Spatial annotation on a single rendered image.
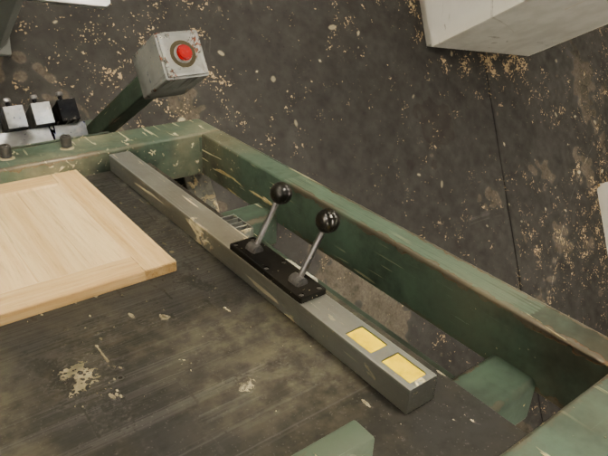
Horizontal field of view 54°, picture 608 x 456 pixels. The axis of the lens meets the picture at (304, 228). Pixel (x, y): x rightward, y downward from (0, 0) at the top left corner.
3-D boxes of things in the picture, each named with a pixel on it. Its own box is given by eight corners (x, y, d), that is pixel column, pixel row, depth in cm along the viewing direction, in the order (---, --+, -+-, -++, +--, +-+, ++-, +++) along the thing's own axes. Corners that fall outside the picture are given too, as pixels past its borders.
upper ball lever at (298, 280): (295, 284, 95) (333, 207, 93) (310, 295, 92) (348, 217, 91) (279, 280, 92) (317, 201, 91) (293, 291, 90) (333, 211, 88)
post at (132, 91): (93, 131, 227) (164, 65, 165) (97, 147, 228) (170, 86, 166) (77, 134, 224) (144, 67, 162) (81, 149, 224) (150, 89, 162)
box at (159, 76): (171, 53, 167) (197, 28, 152) (183, 95, 167) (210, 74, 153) (130, 57, 160) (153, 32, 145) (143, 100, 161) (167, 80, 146)
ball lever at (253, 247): (253, 252, 103) (287, 182, 102) (266, 261, 101) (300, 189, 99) (237, 248, 101) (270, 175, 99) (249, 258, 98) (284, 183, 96)
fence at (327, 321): (130, 166, 144) (128, 150, 142) (432, 399, 78) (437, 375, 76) (109, 170, 141) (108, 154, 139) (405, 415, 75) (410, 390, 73)
